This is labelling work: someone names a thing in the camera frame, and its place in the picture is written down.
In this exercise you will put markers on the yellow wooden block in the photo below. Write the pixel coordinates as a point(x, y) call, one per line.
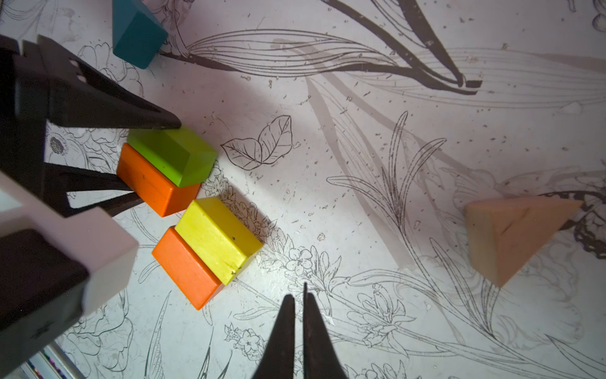
point(217, 237)

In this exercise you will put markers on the teal triangle block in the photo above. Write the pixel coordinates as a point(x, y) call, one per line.
point(137, 35)

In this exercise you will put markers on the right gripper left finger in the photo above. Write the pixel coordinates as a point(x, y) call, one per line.
point(278, 358)

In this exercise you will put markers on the natural wood triangle block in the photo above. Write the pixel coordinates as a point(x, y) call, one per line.
point(503, 234)

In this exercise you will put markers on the green wooden block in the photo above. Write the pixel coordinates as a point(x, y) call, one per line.
point(179, 154)

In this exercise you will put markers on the orange wooden block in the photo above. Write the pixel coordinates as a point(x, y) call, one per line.
point(194, 279)
point(153, 187)

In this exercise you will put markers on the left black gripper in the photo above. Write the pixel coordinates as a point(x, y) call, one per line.
point(23, 109)

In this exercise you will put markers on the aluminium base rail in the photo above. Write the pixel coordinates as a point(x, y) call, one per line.
point(50, 363)

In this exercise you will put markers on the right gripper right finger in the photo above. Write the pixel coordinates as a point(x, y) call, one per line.
point(320, 359)

